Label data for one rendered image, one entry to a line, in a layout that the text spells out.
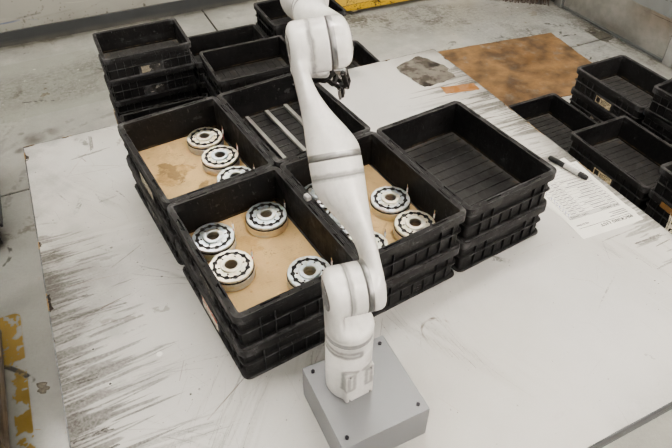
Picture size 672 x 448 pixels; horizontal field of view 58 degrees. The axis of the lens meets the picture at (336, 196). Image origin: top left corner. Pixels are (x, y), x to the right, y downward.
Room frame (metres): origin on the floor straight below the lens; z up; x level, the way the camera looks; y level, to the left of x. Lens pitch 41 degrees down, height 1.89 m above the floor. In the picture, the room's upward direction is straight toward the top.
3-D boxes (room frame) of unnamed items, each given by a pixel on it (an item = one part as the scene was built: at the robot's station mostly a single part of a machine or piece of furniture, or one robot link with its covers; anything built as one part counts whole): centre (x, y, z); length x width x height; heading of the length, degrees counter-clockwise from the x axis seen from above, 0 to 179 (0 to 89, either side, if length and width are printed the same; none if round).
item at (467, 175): (1.31, -0.34, 0.87); 0.40 x 0.30 x 0.11; 32
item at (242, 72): (2.45, 0.38, 0.37); 0.40 x 0.30 x 0.45; 116
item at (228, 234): (1.04, 0.29, 0.86); 0.10 x 0.10 x 0.01
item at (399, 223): (1.09, -0.19, 0.86); 0.10 x 0.10 x 0.01
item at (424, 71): (2.14, -0.35, 0.71); 0.22 x 0.19 x 0.01; 26
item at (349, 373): (0.70, -0.02, 0.88); 0.09 x 0.09 x 0.17; 29
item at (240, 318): (0.99, 0.17, 0.92); 0.40 x 0.30 x 0.02; 32
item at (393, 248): (1.15, -0.08, 0.92); 0.40 x 0.30 x 0.02; 32
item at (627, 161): (1.91, -1.16, 0.31); 0.40 x 0.30 x 0.34; 26
